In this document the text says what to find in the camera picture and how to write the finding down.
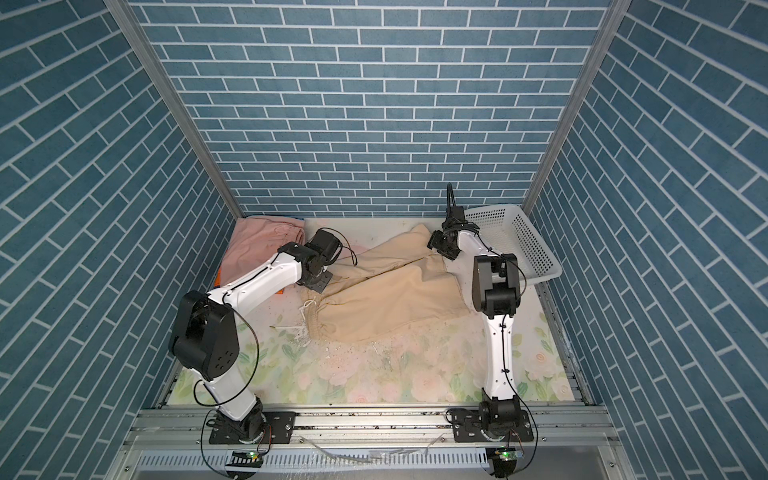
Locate beige shorts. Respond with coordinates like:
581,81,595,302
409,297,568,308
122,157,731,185
303,224,470,343

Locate white plastic laundry basket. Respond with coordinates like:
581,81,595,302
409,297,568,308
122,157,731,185
465,204,563,285

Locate pink shorts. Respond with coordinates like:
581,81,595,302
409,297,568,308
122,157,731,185
215,216,305,287

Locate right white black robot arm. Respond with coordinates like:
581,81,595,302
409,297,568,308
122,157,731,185
428,197,523,430

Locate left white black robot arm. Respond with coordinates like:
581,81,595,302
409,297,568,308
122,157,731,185
169,231,343,443

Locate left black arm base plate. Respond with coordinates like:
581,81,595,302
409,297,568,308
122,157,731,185
206,411,297,445

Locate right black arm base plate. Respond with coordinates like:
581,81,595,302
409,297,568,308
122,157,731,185
444,408,535,443

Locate aluminium mounting rail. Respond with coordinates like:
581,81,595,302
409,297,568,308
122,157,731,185
106,403,634,479

